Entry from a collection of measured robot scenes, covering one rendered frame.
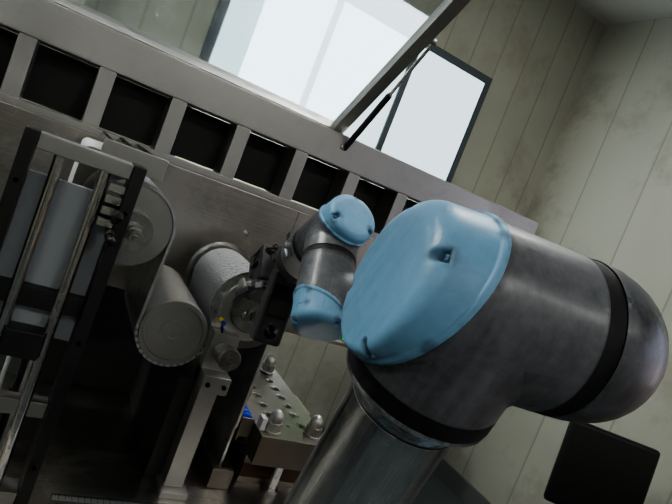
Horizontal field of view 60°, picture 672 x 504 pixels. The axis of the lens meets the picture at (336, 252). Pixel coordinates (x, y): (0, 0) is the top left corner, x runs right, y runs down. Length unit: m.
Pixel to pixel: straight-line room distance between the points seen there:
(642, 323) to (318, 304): 0.41
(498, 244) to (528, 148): 3.82
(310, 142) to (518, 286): 1.11
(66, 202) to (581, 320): 0.72
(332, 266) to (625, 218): 3.11
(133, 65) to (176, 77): 0.09
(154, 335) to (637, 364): 0.84
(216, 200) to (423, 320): 1.07
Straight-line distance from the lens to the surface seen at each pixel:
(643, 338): 0.42
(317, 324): 0.73
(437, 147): 3.70
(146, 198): 1.02
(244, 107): 1.38
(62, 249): 0.92
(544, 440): 3.77
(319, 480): 0.47
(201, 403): 1.10
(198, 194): 1.36
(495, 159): 4.00
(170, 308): 1.07
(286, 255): 0.87
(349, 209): 0.79
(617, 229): 3.77
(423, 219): 0.37
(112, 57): 1.34
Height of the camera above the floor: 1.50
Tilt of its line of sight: 5 degrees down
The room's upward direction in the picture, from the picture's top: 21 degrees clockwise
